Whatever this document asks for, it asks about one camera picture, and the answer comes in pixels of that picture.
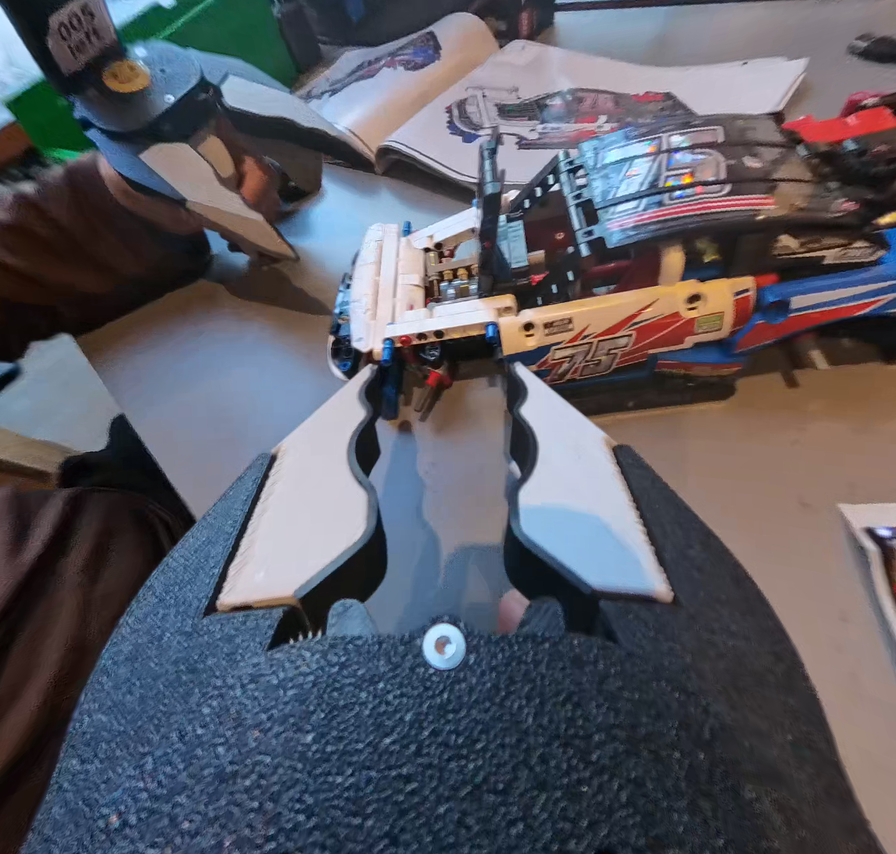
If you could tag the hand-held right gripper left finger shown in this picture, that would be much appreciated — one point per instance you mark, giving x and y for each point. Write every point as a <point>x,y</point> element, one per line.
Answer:
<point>308,511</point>

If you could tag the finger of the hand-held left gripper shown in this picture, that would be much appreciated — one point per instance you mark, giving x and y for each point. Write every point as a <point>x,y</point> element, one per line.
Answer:
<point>280,112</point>
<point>203,196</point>

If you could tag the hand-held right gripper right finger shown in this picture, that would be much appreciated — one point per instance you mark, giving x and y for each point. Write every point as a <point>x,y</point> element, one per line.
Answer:
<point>595,518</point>

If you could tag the blue connector pin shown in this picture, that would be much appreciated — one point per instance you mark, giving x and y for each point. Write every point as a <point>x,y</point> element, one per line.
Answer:
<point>389,378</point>

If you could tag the white toy brick panel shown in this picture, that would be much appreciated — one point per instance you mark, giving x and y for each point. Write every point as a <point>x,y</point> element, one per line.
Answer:
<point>378,280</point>

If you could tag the toy brick race car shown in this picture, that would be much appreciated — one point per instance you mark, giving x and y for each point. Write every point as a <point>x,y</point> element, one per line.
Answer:
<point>665,308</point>

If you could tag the holographic sticker sheet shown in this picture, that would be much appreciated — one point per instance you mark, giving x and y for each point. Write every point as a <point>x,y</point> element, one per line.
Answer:
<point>875,574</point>

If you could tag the person's left forearm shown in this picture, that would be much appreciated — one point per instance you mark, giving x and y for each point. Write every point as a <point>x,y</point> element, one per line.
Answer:
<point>84,252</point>

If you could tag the grey desk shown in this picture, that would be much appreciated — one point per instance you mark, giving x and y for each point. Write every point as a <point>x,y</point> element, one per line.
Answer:
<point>700,462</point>

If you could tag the person's left hand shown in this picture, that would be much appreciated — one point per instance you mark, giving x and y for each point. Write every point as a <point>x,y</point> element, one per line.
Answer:
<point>259,189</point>

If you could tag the person's right hand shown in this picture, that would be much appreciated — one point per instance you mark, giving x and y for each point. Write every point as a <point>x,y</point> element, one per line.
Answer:
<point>514,609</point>

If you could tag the green storage bin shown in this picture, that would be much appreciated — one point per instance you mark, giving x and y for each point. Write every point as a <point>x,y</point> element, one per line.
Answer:
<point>210,21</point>

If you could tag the thick instruction booklet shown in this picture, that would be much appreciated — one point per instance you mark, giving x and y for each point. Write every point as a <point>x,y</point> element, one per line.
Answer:
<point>595,77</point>

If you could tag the wooden post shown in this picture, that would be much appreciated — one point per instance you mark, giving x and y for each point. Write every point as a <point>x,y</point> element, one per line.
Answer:
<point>28,455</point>

